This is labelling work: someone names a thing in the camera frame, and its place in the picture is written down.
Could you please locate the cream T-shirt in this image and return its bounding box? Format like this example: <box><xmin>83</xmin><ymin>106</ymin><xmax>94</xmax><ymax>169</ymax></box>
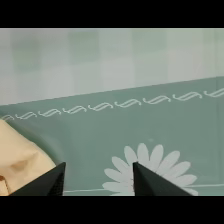
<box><xmin>0</xmin><ymin>118</ymin><xmax>57</xmax><ymax>197</ymax></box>

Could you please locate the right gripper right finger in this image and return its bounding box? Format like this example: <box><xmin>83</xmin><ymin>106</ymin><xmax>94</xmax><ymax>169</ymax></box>
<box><xmin>132</xmin><ymin>161</ymin><xmax>193</xmax><ymax>197</ymax></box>

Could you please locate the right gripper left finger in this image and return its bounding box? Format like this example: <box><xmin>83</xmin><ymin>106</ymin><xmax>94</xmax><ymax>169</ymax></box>
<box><xmin>9</xmin><ymin>161</ymin><xmax>67</xmax><ymax>197</ymax></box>

